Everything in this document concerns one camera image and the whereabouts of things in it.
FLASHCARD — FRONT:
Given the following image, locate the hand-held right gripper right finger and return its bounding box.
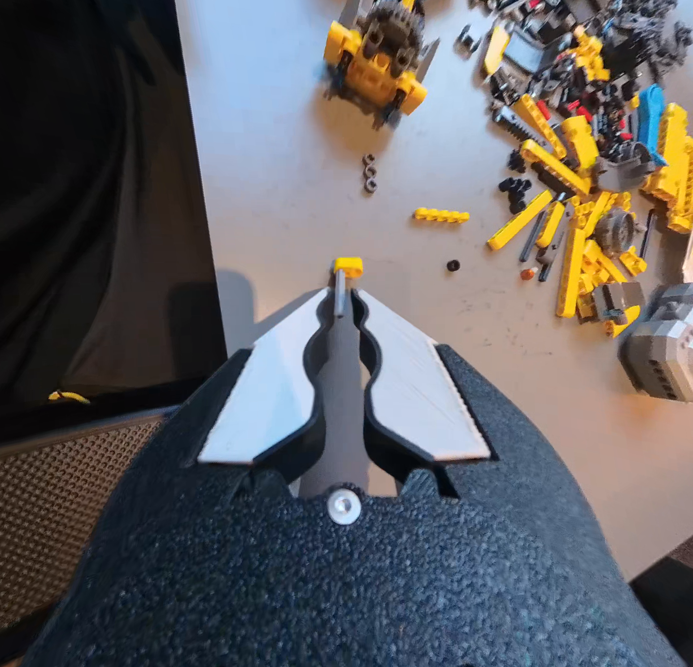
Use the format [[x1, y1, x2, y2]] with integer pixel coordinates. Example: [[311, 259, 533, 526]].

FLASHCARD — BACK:
[[351, 288, 492, 463]]

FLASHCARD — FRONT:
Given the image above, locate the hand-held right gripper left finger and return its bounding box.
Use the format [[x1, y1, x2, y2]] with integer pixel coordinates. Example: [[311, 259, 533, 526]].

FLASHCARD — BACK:
[[197, 287, 336, 466]]

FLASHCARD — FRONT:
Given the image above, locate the yellow holed beam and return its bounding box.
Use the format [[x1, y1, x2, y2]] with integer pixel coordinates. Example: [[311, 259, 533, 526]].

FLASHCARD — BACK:
[[413, 207, 471, 225]]

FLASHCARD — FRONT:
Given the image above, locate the spread of yellow beams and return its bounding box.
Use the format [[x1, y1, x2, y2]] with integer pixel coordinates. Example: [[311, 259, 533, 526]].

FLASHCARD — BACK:
[[486, 93, 650, 339]]

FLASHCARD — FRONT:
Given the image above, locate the yellow brick wheel subassembly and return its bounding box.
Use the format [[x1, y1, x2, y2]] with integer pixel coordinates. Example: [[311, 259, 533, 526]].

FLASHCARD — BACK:
[[323, 0, 441, 130]]

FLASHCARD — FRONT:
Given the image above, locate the grey desk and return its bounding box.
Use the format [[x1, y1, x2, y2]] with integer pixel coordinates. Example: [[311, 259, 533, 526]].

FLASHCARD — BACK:
[[170, 0, 693, 581]]

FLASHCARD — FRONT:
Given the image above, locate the black connector cluster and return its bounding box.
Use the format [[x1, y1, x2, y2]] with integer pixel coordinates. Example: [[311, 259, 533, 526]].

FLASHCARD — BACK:
[[498, 150, 535, 214]]

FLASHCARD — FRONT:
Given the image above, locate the grey battery box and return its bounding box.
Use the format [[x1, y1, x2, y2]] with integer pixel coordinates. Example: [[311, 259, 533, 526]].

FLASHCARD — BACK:
[[619, 283, 693, 403]]

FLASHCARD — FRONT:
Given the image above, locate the black office chair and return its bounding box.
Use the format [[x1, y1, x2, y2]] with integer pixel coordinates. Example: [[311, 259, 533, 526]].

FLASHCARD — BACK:
[[0, 407, 180, 646]]

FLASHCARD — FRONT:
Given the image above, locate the person's dark clothing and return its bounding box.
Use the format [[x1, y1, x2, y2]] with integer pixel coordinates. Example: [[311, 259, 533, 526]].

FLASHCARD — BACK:
[[0, 0, 228, 442]]

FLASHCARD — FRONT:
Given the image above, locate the stack of yellow panels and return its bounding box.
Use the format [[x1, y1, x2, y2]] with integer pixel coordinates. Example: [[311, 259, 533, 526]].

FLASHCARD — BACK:
[[641, 103, 693, 234]]

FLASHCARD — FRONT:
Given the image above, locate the yellow curved fairing piece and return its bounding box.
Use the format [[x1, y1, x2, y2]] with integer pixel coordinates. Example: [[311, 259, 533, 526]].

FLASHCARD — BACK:
[[482, 26, 511, 77]]

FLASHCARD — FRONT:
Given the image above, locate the blue brick separator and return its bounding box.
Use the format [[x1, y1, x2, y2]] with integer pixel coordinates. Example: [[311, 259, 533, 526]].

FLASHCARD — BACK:
[[636, 84, 668, 168]]

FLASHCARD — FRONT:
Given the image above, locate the pile of grey track links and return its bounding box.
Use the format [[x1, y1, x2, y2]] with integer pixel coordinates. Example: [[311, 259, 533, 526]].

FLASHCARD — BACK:
[[612, 0, 693, 83]]

